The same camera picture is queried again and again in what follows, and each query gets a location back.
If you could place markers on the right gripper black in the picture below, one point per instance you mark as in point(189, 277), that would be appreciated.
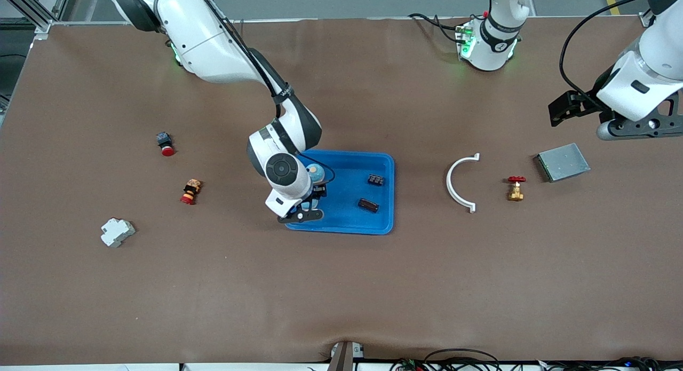
point(318, 192)

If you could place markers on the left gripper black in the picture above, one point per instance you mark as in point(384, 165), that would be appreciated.
point(585, 102)

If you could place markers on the blue dome call bell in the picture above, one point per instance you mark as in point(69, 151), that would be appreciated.
point(316, 173)
point(308, 204)

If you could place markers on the long dark brown capacitor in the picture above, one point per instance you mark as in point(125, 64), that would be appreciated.
point(368, 205)

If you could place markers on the small black connector block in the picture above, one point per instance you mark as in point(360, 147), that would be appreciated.
point(375, 180)

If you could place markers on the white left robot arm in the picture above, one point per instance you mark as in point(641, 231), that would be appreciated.
point(491, 45)

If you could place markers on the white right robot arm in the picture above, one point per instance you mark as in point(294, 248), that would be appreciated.
point(213, 45)

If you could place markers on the blue plastic tray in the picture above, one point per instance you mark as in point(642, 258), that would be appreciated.
point(352, 221)

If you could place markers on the silver metal box module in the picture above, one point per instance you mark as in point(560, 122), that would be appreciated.
point(563, 163)

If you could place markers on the brown table mat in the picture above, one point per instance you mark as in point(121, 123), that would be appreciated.
point(341, 285)

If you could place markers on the brass valve red handwheel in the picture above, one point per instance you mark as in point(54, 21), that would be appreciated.
point(515, 194)

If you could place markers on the red yellow emergency button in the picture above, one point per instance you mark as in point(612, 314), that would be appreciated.
point(190, 192)

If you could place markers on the white circuit breaker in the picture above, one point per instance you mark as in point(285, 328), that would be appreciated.
point(117, 232)

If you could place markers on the aluminium frame profile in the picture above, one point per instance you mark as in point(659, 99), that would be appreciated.
point(648, 20)
point(61, 2)
point(26, 5)

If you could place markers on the red push button switch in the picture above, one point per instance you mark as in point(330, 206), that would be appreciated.
point(166, 147)

